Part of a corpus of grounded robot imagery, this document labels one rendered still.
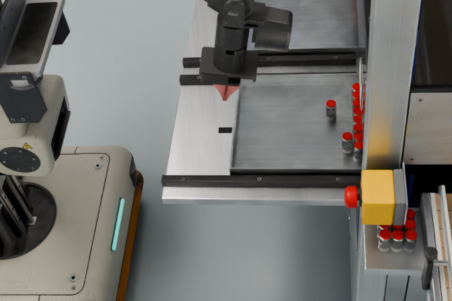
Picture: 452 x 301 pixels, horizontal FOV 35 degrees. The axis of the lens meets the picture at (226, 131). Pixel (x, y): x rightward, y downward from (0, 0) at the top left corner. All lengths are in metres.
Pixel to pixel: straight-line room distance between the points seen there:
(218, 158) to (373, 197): 0.39
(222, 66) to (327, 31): 0.53
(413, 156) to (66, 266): 1.19
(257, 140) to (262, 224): 0.95
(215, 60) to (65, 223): 1.10
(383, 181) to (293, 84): 0.43
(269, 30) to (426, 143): 0.33
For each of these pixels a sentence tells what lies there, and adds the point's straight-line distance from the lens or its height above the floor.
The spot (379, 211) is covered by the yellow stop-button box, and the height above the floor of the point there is 1.00.
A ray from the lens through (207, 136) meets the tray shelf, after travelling 1.52.
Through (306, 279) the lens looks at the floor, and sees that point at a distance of 2.31.
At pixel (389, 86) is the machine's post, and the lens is 1.13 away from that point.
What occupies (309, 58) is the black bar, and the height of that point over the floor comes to 0.90.
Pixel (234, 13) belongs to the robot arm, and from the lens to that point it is 1.14.
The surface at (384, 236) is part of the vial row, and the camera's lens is 1.31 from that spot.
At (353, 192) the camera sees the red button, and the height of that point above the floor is 1.01.
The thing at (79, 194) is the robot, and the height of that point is 0.28.
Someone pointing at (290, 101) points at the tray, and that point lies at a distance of 1.56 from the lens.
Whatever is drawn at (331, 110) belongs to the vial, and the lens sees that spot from 1.50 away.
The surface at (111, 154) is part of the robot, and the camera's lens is 2.33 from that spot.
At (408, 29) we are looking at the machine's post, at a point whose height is 1.34.
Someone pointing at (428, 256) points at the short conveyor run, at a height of 1.00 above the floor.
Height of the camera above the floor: 2.04
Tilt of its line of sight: 50 degrees down
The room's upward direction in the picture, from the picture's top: 10 degrees counter-clockwise
